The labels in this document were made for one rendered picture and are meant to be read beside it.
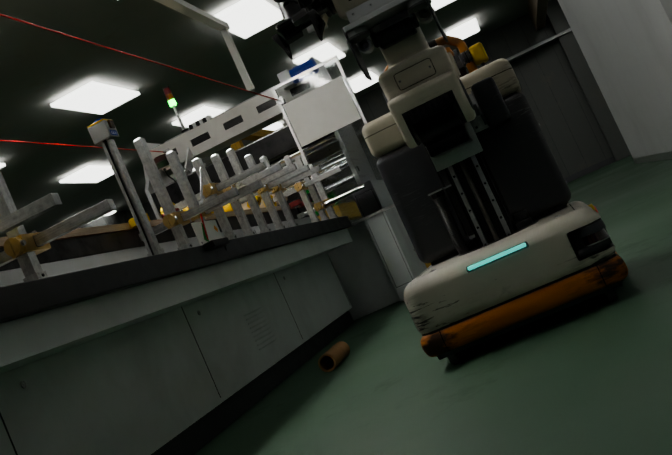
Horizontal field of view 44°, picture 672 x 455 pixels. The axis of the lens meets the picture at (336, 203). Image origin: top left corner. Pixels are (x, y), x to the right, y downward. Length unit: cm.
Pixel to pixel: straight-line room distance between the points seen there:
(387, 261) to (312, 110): 118
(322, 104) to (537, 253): 368
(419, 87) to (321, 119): 345
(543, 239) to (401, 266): 348
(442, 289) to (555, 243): 35
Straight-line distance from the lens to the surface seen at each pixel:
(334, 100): 593
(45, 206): 209
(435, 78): 252
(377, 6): 259
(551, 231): 246
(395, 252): 587
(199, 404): 334
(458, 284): 248
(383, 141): 283
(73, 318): 245
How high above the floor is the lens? 42
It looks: 4 degrees up
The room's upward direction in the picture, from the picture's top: 24 degrees counter-clockwise
